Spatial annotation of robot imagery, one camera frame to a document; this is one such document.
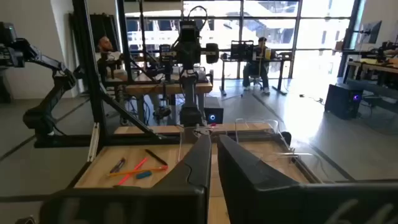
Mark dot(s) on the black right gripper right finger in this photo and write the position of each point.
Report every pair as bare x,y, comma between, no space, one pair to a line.
264,199

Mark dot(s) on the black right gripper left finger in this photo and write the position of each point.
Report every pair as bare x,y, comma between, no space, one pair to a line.
174,202

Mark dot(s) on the orange pencil with red cap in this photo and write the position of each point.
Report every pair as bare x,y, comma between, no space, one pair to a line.
149,170

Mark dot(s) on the small blue eraser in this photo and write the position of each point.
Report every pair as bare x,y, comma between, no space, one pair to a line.
144,175

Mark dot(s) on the black pen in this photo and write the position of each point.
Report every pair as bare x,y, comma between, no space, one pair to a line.
156,157

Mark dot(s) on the purple pen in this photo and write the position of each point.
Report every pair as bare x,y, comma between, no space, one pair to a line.
117,165

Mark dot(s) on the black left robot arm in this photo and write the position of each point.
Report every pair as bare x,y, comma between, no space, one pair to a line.
189,96

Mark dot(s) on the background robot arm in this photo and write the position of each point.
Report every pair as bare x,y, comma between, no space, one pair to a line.
165,62
385,49

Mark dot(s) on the wooden workbench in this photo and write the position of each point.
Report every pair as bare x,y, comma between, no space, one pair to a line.
168,88

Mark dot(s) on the black monitor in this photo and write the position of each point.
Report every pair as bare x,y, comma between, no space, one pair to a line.
373,31
242,51

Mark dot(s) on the black computer tower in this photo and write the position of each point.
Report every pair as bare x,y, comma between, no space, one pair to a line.
214,110
340,101

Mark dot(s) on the office chair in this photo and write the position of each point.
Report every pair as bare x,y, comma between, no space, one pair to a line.
255,81

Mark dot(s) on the person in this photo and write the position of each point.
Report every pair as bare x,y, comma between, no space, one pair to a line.
105,45
260,67

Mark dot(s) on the black office desk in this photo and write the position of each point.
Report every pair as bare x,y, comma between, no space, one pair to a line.
282,77

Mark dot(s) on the wooden work table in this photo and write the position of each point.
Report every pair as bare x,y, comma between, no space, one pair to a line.
370,66

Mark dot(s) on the black table edge bracket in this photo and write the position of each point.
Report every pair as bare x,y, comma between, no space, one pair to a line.
285,138

